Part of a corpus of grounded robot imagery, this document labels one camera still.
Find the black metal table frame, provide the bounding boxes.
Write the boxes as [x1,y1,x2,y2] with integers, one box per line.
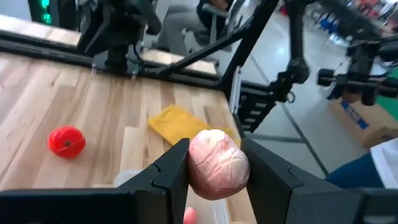
[0,0,312,134]

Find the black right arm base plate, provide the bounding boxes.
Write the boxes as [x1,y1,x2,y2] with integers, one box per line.
[90,52,144,75]

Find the black box green lights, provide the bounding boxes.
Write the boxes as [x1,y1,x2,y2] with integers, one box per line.
[27,0,62,28]

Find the yellow folded cloth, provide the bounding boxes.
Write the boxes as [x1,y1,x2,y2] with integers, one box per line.
[147,104,242,154]

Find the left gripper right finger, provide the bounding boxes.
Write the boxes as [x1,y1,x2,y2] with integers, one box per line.
[242,139,398,224]

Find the cardboard box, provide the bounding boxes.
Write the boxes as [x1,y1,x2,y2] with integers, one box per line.
[328,98,398,149]

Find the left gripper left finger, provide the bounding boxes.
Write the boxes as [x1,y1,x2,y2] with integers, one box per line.
[0,139,190,224]

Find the red toy tomato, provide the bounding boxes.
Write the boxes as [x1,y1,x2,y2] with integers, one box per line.
[47,125,86,160]

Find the seated person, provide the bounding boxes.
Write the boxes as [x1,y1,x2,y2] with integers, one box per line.
[158,0,246,60]

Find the pink toy strawberry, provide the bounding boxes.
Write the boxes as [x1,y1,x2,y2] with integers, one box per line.
[183,207,198,224]

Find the pale pink toy garlic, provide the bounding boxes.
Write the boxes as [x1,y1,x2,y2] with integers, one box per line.
[187,129,251,201]

